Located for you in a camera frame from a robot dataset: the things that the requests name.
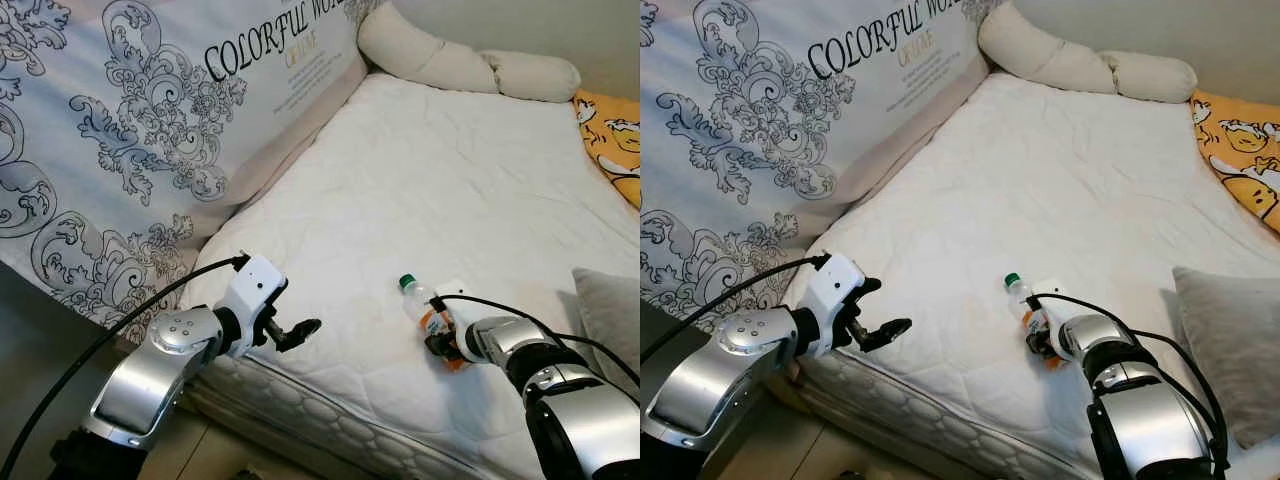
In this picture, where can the grey square pillow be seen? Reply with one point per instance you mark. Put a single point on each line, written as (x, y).
(612, 320)
(1225, 340)

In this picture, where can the green-capped orange-label plastic bottle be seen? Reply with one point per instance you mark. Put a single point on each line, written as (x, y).
(418, 302)
(1021, 297)

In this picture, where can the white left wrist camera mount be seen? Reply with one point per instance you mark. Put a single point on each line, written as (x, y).
(835, 280)
(255, 283)

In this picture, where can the yellow cartoon egg blanket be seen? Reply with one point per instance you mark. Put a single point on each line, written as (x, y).
(612, 140)
(1240, 155)

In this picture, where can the ornament-printed fabric headboard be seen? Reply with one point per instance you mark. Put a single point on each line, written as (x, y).
(760, 100)
(150, 100)

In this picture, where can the white quilted mattress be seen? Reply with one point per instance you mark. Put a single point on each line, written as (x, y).
(1040, 190)
(430, 190)

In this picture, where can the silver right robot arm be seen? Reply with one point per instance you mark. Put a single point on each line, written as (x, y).
(575, 420)
(1150, 420)

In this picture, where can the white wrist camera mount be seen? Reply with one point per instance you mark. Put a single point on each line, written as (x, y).
(455, 298)
(835, 280)
(255, 283)
(1053, 296)

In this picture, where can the cream long bolster pillow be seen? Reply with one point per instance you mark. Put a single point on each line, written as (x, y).
(1060, 58)
(440, 60)

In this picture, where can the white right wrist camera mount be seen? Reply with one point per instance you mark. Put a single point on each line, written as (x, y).
(455, 298)
(1053, 296)

